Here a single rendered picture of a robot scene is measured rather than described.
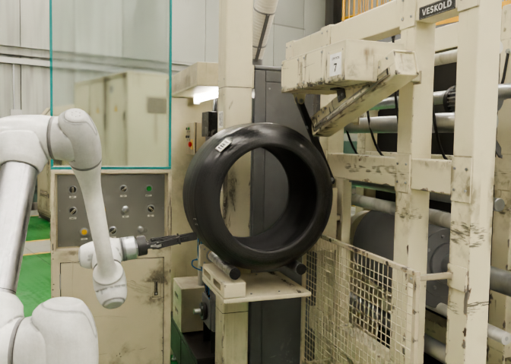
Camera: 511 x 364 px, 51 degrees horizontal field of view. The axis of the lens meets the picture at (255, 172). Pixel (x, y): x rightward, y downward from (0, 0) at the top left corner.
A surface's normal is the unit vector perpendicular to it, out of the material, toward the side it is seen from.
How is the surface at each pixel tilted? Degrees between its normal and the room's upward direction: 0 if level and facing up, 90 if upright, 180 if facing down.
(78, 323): 68
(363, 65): 90
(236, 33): 90
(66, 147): 121
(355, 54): 90
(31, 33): 90
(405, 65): 72
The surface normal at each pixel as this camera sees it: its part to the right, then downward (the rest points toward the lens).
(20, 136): 0.11, -0.38
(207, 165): -0.39, -0.30
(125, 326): 0.31, 0.10
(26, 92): 0.59, 0.06
